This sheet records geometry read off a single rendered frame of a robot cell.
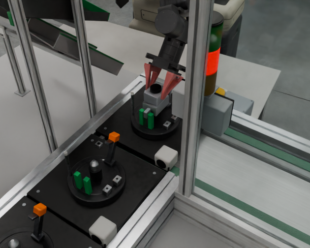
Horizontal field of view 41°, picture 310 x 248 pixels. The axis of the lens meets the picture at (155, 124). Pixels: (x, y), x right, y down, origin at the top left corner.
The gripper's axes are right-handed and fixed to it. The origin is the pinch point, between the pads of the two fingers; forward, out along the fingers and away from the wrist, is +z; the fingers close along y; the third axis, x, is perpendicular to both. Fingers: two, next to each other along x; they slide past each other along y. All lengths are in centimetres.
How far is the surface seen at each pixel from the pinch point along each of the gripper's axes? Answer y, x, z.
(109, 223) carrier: 10.3, -19.6, 28.5
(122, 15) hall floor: -152, 198, -35
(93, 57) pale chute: -21.5, -1.0, -2.6
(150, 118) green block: 1.6, -0.9, 6.4
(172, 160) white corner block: 11.8, -1.3, 13.8
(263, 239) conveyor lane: 39.2, -4.1, 20.3
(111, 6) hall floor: -169, 203, -39
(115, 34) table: -49, 45, -12
